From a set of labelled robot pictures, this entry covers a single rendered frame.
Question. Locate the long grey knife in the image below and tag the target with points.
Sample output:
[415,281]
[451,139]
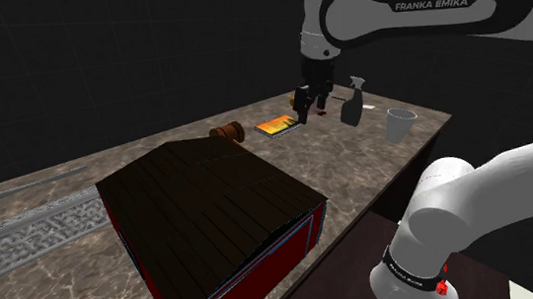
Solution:
[33,185]

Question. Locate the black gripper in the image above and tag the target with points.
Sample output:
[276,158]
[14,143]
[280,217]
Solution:
[317,73]

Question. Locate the red toy barn dark roof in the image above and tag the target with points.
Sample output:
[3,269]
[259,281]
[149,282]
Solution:
[204,207]

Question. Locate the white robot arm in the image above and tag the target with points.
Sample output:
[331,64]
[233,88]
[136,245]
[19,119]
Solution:
[469,199]

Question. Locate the orange book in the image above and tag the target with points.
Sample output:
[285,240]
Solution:
[277,126]

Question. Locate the grey spray bottle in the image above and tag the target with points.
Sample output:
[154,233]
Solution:
[352,107]

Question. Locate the grey patterned tray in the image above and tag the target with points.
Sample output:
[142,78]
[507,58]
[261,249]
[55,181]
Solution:
[23,238]

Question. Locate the small red object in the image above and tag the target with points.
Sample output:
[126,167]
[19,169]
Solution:
[321,113]

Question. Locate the brown wooden gavel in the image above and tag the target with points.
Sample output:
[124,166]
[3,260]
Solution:
[231,131]

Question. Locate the small yellow object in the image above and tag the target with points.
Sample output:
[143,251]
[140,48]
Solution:
[292,101]

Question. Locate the grey cup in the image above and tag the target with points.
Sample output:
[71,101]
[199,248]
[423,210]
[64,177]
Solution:
[398,125]

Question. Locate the small white flat object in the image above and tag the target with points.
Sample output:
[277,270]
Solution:
[369,106]

